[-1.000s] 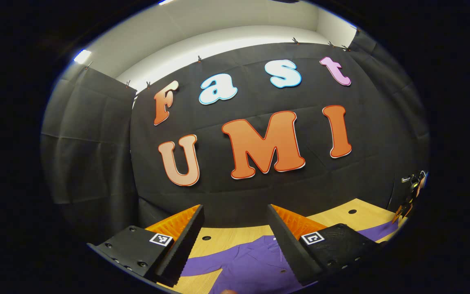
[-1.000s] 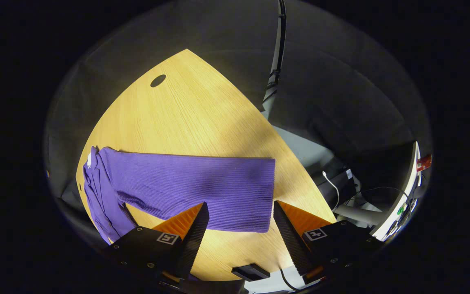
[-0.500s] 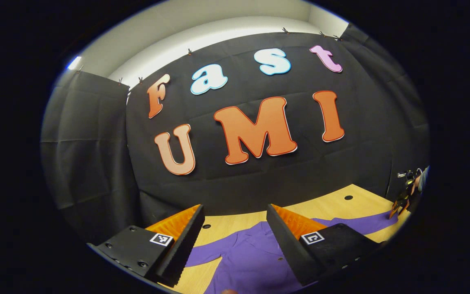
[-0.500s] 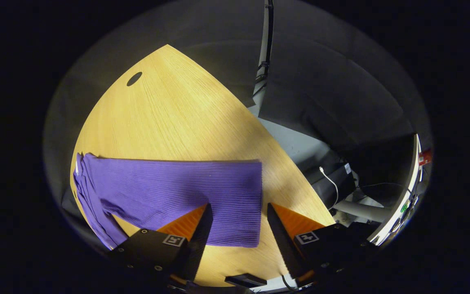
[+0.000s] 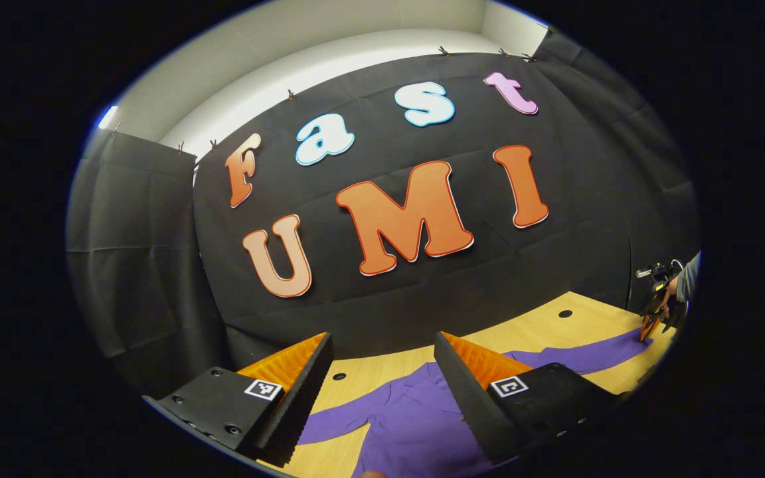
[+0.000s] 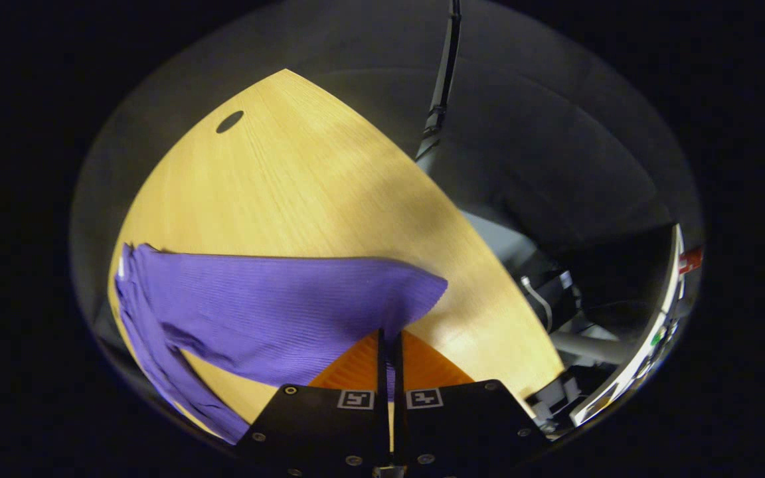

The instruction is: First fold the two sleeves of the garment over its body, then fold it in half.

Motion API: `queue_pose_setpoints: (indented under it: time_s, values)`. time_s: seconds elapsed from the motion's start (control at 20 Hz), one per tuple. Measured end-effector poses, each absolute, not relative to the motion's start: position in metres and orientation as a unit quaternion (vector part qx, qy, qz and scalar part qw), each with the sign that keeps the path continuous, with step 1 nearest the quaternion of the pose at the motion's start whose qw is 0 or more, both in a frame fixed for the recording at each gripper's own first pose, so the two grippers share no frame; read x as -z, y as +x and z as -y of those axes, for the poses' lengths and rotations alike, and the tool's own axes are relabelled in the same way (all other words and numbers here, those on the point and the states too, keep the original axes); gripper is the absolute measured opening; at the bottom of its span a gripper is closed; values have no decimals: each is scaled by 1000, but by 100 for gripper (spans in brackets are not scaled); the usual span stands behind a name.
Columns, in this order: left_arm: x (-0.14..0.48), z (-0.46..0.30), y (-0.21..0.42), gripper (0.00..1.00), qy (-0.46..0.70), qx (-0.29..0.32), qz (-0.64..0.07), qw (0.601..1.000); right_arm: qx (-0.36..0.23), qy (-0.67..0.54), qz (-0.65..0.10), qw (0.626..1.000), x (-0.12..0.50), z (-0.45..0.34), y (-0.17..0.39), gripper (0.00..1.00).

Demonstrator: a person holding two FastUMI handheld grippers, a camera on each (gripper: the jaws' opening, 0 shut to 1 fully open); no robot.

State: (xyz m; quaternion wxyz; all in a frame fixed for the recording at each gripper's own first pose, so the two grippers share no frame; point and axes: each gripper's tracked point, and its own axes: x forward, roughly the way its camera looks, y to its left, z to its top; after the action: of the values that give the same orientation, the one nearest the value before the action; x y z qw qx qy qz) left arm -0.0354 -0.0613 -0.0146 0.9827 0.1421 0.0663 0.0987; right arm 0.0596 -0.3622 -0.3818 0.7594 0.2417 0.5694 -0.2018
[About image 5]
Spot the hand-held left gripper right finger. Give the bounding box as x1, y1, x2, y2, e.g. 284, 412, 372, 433
433, 331, 624, 465

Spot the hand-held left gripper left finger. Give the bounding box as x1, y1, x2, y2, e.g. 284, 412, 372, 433
142, 332, 335, 467

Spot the purple button shirt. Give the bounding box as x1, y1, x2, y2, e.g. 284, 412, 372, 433
296, 327, 654, 478

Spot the black backdrop cloth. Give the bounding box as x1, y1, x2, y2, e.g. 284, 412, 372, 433
66, 30, 702, 399

